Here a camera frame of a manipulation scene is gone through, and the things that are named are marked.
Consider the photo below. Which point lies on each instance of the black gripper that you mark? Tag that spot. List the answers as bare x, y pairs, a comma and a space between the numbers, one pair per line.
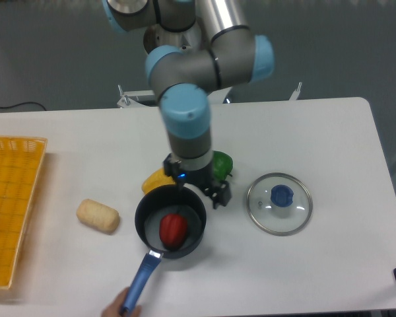
198, 172

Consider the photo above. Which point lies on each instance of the red bell pepper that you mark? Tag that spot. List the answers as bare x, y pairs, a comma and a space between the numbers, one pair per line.
173, 230

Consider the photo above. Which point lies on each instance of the dark pot with blue handle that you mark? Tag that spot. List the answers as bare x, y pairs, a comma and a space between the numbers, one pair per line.
150, 210

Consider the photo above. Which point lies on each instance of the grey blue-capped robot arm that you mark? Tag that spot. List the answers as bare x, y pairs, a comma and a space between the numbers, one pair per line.
185, 110

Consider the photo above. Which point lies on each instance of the green bell pepper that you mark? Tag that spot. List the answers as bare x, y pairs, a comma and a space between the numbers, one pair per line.
222, 165

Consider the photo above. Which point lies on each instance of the yellow bell pepper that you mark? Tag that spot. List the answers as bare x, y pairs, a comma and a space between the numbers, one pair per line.
156, 180

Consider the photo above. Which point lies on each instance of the person's hand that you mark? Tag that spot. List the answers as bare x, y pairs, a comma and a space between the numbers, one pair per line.
114, 308

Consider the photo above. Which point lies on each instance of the glass lid with blue knob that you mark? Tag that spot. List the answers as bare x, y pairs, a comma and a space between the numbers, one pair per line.
279, 204

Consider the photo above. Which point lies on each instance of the beige bread roll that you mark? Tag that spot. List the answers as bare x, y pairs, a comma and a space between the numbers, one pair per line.
98, 216

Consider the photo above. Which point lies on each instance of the yellow woven basket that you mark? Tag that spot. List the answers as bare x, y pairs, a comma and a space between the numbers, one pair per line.
21, 161

